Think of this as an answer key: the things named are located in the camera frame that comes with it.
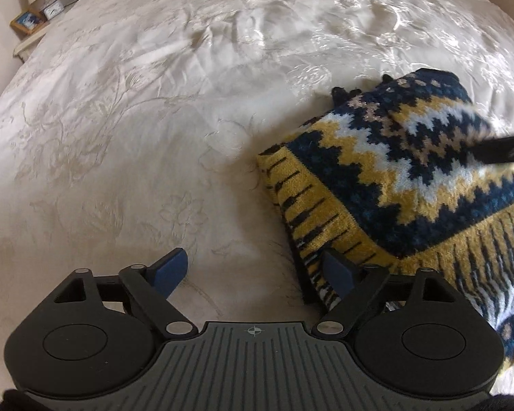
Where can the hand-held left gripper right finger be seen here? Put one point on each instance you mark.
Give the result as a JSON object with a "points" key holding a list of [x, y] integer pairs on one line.
{"points": [[336, 274]]}

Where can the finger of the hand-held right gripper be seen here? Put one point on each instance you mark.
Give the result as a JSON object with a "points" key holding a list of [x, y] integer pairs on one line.
{"points": [[503, 150]]}

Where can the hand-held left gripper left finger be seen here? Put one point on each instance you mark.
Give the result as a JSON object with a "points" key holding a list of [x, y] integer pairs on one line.
{"points": [[171, 272]]}

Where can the navy yellow patterned knit sweater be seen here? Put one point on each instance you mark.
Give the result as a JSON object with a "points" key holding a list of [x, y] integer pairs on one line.
{"points": [[402, 180]]}

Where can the white embroidered bedspread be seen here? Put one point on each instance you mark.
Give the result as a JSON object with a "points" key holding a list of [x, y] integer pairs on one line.
{"points": [[154, 115]]}

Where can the wooden nightstand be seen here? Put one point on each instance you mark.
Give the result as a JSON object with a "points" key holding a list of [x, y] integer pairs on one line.
{"points": [[29, 39]]}

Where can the small white alarm clock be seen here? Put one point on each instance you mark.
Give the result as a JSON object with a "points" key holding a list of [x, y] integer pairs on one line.
{"points": [[52, 10]]}

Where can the wooden picture frame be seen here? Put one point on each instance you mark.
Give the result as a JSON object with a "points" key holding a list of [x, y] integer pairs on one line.
{"points": [[28, 20]]}

